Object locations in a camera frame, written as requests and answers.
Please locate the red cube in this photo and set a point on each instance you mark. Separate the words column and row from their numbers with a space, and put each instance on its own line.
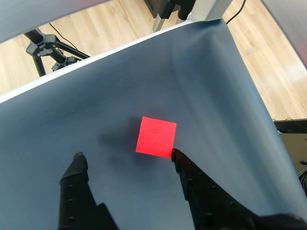
column 156, row 136

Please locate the dark grey mat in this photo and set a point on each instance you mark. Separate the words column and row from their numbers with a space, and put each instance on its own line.
column 120, row 83

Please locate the black tripod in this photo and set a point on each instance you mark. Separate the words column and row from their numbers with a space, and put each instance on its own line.
column 45, row 45

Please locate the black rectangular box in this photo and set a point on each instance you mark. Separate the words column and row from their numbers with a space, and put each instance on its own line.
column 160, row 8

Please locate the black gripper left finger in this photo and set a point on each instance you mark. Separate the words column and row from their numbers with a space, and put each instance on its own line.
column 72, row 191

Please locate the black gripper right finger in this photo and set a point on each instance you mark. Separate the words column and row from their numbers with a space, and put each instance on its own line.
column 204, row 191

